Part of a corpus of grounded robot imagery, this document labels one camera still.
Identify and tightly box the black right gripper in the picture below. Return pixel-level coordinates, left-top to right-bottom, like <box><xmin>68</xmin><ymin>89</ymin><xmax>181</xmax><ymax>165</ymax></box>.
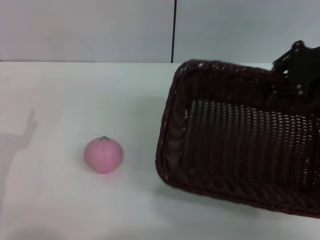
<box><xmin>268</xmin><ymin>40</ymin><xmax>320</xmax><ymax>101</ymax></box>

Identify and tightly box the dark brown woven basket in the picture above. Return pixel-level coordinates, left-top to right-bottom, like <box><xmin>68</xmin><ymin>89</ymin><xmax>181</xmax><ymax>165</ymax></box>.
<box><xmin>154</xmin><ymin>59</ymin><xmax>320</xmax><ymax>220</ymax></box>

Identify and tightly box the pink toy peach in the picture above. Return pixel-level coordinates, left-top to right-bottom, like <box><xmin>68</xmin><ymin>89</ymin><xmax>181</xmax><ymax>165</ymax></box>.
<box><xmin>83</xmin><ymin>135</ymin><xmax>124</xmax><ymax>175</ymax></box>

